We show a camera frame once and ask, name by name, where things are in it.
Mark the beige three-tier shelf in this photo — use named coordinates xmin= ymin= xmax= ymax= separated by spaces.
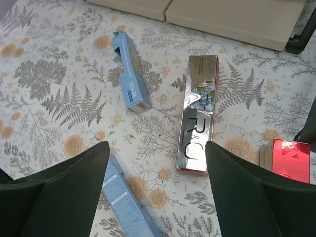
xmin=91 ymin=0 xmax=316 ymax=54

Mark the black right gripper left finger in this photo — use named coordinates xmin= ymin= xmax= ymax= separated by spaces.
xmin=0 ymin=141 xmax=110 ymax=237

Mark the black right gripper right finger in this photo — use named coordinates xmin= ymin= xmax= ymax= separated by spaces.
xmin=205 ymin=141 xmax=316 ymax=237

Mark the black wire dish rack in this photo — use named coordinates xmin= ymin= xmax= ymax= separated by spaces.
xmin=294 ymin=99 xmax=316 ymax=147

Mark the light blue toothpaste box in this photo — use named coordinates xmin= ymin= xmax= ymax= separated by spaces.
xmin=112 ymin=31 xmax=152 ymax=114

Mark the brown red toothpaste box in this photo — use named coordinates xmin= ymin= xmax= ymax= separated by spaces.
xmin=175 ymin=55 xmax=219 ymax=173

